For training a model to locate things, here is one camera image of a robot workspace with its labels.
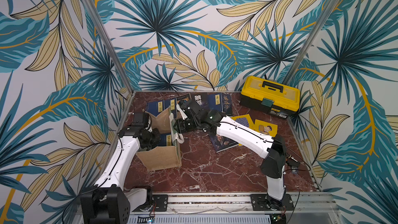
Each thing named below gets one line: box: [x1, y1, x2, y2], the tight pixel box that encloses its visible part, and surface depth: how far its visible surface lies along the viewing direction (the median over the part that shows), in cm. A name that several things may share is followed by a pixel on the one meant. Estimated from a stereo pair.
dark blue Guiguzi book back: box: [221, 92, 234, 116], surface depth 113 cm
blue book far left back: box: [146, 100, 164, 117], surface depth 111 cm
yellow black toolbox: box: [239, 75, 301, 120], surface depth 100 cm
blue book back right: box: [207, 92, 223, 112], surface depth 112 cm
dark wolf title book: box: [191, 92, 209, 111], surface depth 115 cm
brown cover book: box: [176, 92, 192, 101], surface depth 116 cm
